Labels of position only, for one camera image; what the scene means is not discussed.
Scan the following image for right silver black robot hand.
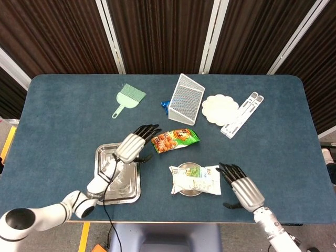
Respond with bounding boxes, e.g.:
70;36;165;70
216;162;265;213

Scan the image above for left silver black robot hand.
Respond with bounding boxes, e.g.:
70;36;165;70
114;124;162;164

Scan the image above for orange green snack bag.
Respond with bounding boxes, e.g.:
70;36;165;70
151;128;201;154

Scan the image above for white green snack bag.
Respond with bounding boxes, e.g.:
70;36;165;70
169;164;222;195

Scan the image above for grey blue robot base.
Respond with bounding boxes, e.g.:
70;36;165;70
109;223;223;252

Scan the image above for rectangular stainless steel tray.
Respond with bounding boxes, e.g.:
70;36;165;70
94;143;142;205

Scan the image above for mint green hand brush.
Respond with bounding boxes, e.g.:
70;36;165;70
112;83;147;120

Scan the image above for blue item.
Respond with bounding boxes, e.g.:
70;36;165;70
160;100;172;115

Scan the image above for round stainless steel plate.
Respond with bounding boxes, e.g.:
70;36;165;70
177;162;203;197

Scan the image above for blue felt table cover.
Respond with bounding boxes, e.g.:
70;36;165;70
0;73;336;224

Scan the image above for white folding laptop stand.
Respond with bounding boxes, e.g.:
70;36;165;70
220;91;265;139

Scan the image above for white flower-shaped paint palette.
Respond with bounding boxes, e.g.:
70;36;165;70
201;94;240;125

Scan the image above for orange object on floor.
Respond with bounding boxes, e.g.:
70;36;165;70
91;243;110;252

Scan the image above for white wire mesh basket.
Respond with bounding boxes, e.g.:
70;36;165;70
167;73;206;126

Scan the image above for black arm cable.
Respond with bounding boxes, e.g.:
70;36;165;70
101;153;123;252

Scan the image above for brown screen panel white frame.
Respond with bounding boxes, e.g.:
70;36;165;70
209;0;326;75
267;0;336;137
0;47;32;120
0;0;126;79
101;0;223;75

